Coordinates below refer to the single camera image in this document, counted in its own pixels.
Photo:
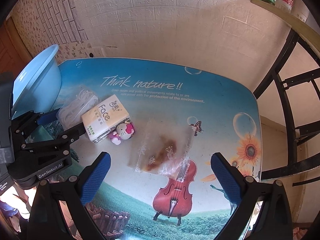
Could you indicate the clear snack bag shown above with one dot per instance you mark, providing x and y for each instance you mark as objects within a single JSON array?
[{"x": 161, "y": 148}]

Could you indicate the brown wooden door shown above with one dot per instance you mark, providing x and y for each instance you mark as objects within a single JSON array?
[{"x": 14, "y": 55}]

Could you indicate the pink printed sack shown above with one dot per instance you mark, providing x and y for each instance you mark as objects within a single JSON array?
[{"x": 299, "y": 233}]

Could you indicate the printed blue folding table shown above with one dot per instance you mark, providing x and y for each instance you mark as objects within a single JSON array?
[{"x": 160, "y": 184}]

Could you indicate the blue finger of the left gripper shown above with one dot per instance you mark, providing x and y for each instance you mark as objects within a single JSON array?
[
  {"x": 70, "y": 135},
  {"x": 46, "y": 118}
]

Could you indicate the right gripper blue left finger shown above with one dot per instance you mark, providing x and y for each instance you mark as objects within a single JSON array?
[{"x": 92, "y": 177}]

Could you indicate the Hello Kitty figurine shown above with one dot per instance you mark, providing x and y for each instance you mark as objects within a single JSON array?
[{"x": 123, "y": 131}]

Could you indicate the yellow shelf table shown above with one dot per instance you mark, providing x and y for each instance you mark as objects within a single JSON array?
[{"x": 300, "y": 33}]

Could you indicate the light blue plastic basin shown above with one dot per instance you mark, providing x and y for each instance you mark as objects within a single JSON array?
[{"x": 38, "y": 84}]

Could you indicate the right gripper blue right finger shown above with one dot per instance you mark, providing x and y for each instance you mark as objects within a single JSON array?
[{"x": 229, "y": 177}]

